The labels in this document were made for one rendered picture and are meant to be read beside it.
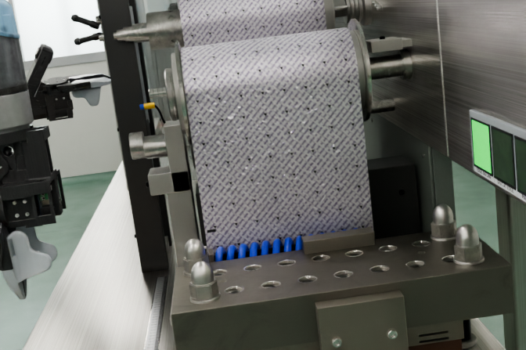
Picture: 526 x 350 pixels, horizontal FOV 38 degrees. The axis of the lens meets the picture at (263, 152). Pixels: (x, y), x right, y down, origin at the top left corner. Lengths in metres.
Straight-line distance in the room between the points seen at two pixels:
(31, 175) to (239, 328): 0.31
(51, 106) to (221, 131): 0.75
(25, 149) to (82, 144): 5.83
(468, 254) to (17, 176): 0.54
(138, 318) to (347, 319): 0.45
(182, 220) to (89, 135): 5.62
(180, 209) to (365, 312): 0.37
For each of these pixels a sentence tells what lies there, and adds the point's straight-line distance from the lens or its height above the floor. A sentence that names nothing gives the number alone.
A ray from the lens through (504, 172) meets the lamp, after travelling 0.79.
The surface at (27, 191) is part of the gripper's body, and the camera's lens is 0.94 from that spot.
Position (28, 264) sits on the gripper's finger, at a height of 1.09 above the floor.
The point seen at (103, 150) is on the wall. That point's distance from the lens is 6.75.
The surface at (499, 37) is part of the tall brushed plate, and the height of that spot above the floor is 1.30.
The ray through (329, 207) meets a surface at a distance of 1.07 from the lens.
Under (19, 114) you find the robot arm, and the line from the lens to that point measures 0.93.
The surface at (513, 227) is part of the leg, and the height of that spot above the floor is 0.96.
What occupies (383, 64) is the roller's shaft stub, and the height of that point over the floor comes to 1.26.
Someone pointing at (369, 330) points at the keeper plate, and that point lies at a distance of 0.90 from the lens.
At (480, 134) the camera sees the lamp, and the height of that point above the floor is 1.20.
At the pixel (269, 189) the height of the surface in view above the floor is 1.11.
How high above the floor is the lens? 1.37
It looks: 11 degrees down
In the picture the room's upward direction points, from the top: 7 degrees counter-clockwise
